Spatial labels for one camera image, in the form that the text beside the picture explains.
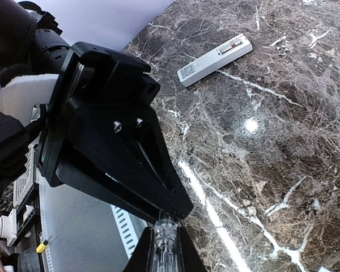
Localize white remote control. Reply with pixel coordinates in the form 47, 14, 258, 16
177, 34, 253, 87

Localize centre white slotted cable duct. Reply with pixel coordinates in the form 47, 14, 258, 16
110, 205, 148, 259

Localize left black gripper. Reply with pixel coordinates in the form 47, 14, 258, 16
37, 42, 193, 223

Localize clear plastic screwdriver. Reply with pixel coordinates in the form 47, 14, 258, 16
151, 213, 184, 271

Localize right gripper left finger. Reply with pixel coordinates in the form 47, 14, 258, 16
123, 227, 154, 272

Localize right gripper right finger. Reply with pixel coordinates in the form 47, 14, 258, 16
177, 227, 207, 272

